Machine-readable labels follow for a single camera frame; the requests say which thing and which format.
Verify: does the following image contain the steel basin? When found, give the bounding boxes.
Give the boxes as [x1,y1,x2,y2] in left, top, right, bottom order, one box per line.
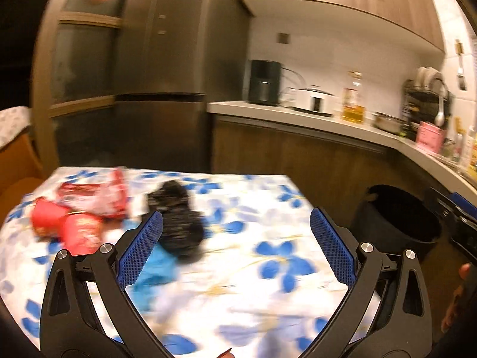
[373,112,405,134]

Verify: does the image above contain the person's right hand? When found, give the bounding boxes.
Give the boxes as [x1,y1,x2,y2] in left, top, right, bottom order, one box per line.
[441,263,475,333]

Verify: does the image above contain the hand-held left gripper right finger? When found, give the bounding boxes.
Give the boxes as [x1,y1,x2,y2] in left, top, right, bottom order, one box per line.
[298,208,433,358]

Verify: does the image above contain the wooden kitchen counter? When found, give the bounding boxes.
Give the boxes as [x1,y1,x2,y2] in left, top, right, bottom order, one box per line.
[207,101,477,232]

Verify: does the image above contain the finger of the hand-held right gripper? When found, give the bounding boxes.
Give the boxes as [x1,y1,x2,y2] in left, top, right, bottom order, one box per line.
[449,192,477,219]
[424,187,454,228]

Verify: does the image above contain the black trash bin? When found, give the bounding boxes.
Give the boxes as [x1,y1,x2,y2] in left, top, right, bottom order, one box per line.
[350,184,442,265]

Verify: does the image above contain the black dish rack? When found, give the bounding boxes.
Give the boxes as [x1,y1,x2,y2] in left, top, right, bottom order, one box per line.
[402,67,453,140]

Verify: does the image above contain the dotted white cloth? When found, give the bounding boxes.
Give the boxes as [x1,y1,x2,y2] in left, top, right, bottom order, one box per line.
[0,106,32,148]

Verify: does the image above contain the cooking oil bottle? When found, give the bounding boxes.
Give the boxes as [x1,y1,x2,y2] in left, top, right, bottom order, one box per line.
[341,71,368,124]

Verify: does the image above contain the black air fryer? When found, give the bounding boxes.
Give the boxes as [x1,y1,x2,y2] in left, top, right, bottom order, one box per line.
[248,60,282,106]

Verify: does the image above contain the wooden framed glass door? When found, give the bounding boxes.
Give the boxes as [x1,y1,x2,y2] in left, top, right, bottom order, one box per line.
[32,0,127,168]

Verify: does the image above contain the orange chair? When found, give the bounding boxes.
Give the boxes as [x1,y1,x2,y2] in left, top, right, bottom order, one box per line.
[0,134,47,202]

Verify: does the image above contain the red paper cup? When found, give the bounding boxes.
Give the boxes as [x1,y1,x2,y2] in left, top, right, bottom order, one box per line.
[61,212,105,257]
[30,197,70,237]

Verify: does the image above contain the hanging slotted spatula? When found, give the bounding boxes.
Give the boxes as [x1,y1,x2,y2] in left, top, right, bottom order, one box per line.
[455,39,467,91]

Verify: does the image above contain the white electric cooker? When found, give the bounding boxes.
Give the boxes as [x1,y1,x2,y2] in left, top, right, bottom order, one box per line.
[292,86,336,114]

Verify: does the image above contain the black power cable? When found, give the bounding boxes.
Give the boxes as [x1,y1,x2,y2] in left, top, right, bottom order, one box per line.
[279,67,306,101]

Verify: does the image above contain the white ladle spoon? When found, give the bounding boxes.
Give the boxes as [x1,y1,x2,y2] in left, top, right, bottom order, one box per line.
[434,89,447,125]

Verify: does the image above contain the wooden wall cabinets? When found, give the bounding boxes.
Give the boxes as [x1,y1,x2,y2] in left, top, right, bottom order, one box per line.
[238,0,446,55]

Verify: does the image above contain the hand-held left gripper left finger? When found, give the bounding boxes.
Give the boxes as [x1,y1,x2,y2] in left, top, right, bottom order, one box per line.
[39,211,176,358]

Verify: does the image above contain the dark grey refrigerator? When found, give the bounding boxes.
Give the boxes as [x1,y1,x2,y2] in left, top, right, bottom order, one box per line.
[114,0,254,174]

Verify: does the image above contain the red snack wrapper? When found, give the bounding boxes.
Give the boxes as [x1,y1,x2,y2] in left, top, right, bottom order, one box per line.
[56,168,129,219]

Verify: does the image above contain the white bowl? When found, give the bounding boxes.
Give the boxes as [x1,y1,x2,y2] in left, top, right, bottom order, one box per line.
[427,68,447,89]

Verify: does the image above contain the pink utensil holder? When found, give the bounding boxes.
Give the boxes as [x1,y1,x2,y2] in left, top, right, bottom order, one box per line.
[415,121,446,152]

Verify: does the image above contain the blue floral tablecloth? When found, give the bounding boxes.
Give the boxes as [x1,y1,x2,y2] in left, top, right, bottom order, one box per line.
[0,167,377,358]

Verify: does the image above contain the black plastic bag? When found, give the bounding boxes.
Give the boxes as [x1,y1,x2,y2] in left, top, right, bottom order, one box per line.
[147,180,205,262]

